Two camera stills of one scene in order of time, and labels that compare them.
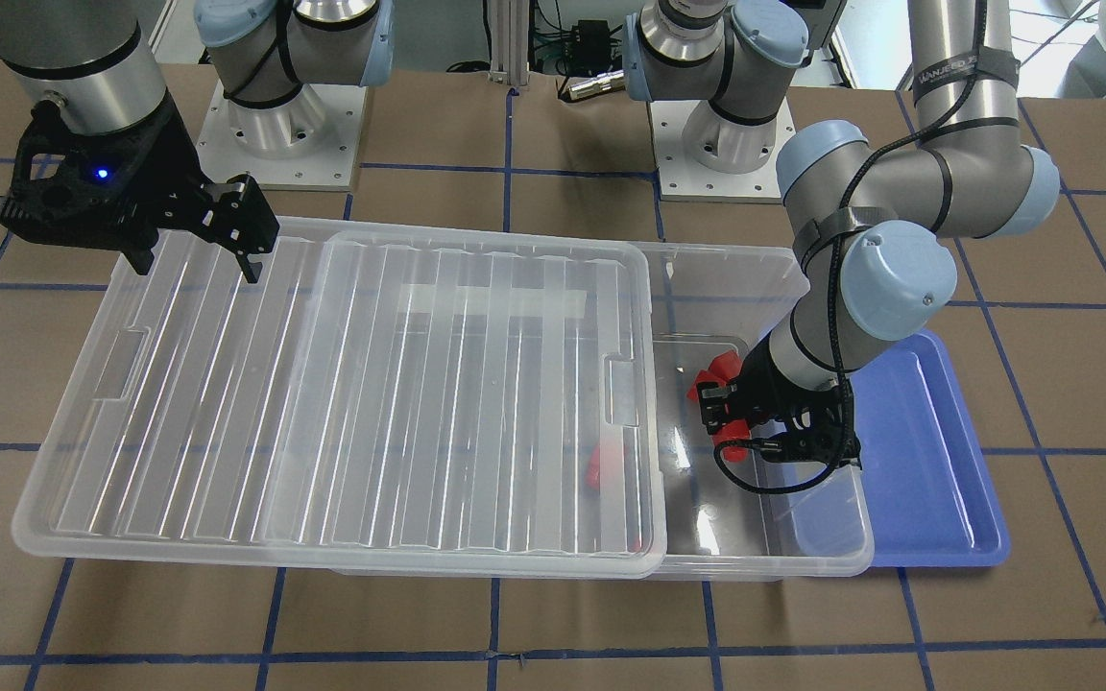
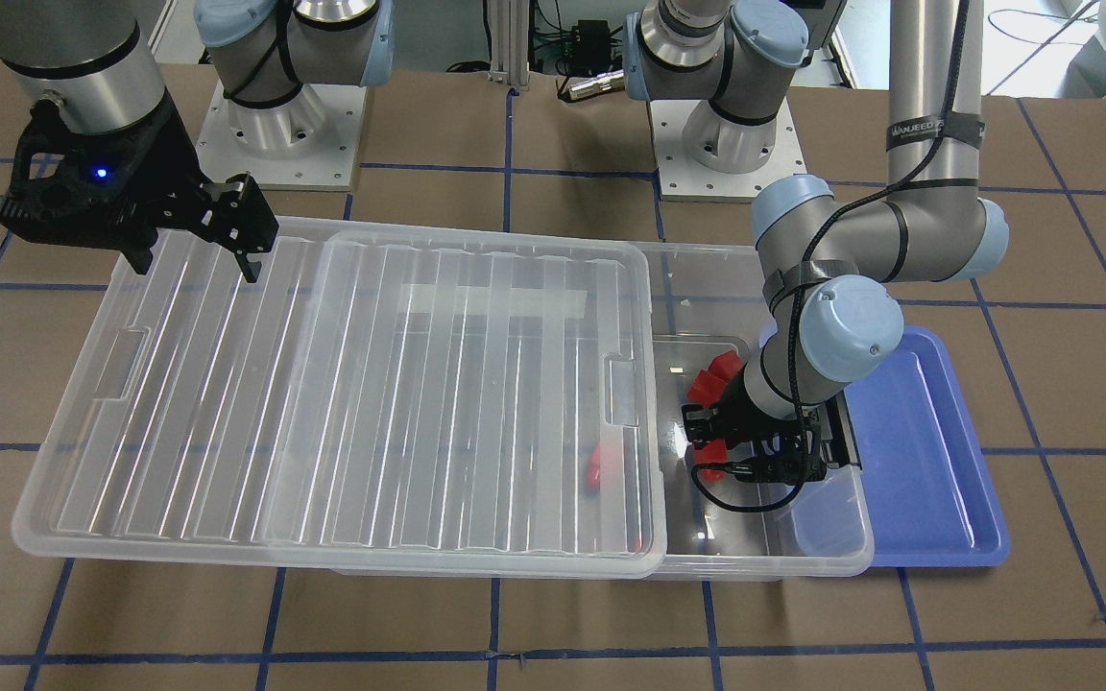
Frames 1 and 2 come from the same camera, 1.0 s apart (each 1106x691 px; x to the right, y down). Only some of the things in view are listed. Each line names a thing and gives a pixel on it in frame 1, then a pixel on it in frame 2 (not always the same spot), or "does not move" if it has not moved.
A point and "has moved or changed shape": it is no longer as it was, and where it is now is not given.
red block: (734, 429) has moved or changed shape
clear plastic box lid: (392, 398) does not move
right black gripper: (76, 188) does not move
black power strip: (589, 53) does not move
